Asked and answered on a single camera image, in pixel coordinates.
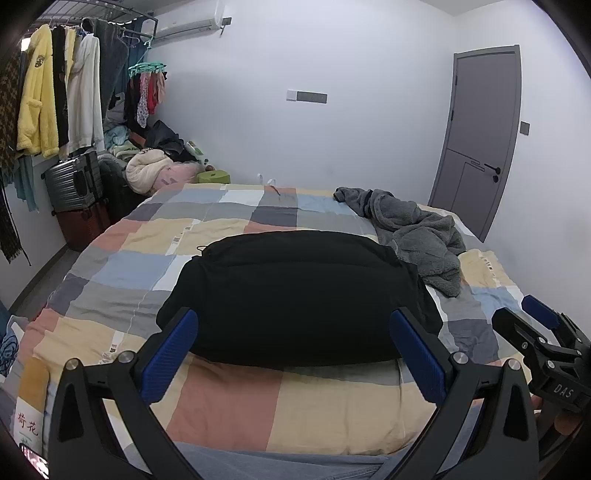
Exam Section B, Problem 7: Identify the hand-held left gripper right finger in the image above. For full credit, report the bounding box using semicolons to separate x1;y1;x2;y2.
381;307;541;480

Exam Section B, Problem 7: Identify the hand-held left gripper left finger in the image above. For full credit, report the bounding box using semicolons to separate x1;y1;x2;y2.
47;307;204;480

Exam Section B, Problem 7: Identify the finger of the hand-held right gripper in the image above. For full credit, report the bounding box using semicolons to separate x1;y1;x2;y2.
492;307;550;357
522;295;565;331

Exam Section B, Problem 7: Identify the black jacket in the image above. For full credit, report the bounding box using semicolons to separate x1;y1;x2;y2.
157;231;444;369

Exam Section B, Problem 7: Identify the green round clothes hanger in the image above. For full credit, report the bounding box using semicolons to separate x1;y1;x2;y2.
128;62;167;77

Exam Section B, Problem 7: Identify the metal clothes rack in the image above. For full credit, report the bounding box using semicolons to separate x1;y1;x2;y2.
18;0;160;38

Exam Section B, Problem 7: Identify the person's right hand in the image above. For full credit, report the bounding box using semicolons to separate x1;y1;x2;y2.
531;394;585;445

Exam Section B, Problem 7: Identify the patchwork bed quilt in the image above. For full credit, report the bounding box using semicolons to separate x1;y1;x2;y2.
9;183;542;456

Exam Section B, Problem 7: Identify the grey fleece robe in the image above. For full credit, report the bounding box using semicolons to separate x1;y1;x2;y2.
333;187;467;297

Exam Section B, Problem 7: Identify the red suitcase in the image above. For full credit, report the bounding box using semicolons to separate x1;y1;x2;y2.
58;205;112;253

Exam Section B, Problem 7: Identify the blue printed pillow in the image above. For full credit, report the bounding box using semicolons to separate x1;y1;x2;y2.
0;315;27;380

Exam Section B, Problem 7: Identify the black bag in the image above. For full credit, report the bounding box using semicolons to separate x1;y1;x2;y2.
98;154;142;225

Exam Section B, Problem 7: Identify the pink cloth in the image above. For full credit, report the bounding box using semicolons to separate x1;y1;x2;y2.
154;161;202;190

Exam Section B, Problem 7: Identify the cream fleece garment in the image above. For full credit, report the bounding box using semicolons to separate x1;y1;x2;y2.
126;150;175;196

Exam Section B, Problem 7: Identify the silver suitcase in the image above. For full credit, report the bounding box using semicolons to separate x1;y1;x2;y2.
41;152;103;214

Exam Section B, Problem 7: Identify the grey door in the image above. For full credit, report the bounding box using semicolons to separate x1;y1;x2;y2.
428;45;523;242

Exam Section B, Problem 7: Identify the white green garment steamer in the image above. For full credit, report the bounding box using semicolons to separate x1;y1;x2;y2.
185;141;209;165

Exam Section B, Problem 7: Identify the teal hanging cloth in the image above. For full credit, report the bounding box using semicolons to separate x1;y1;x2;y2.
14;154;38;213

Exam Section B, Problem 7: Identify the light blue cloth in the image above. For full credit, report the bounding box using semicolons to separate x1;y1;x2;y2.
104;126;133;149

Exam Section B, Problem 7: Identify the houndstooth scarf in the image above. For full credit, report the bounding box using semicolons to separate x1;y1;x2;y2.
0;46;25;265

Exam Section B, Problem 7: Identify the hanging small laundry bunch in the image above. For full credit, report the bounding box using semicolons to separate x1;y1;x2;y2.
124;71;167;129

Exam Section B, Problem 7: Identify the black hanging garment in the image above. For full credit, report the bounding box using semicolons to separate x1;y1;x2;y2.
51;25;71;149

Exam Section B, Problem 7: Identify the yellow fleece jacket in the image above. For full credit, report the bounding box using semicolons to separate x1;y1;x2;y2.
16;24;61;158

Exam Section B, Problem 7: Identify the dark grey hanging garment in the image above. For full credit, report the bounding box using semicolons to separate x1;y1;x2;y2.
95;18;131;112

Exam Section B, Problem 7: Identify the white air conditioner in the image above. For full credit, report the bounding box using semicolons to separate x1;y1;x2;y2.
150;0;232;47

